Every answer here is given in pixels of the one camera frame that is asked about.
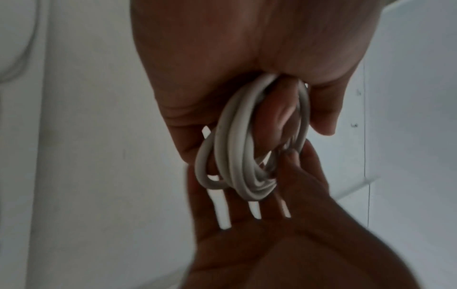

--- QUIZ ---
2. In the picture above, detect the person's left hand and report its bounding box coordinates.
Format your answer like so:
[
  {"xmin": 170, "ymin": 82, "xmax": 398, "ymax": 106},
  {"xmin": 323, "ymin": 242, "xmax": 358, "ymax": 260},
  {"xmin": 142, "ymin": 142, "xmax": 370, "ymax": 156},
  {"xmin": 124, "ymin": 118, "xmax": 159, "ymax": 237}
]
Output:
[{"xmin": 129, "ymin": 0, "xmax": 385, "ymax": 166}]

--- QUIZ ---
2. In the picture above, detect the person's right hand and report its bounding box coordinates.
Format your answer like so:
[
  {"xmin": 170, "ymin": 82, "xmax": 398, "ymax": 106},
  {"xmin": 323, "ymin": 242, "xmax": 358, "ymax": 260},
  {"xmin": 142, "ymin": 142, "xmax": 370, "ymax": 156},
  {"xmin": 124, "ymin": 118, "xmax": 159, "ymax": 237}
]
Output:
[{"xmin": 179, "ymin": 139, "xmax": 426, "ymax": 289}]

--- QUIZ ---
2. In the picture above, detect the thick white cable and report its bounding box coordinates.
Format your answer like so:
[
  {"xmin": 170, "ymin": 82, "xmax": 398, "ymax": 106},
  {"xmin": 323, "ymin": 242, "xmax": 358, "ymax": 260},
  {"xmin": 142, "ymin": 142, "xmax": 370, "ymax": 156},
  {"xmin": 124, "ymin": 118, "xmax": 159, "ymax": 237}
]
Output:
[{"xmin": 194, "ymin": 72, "xmax": 312, "ymax": 201}]

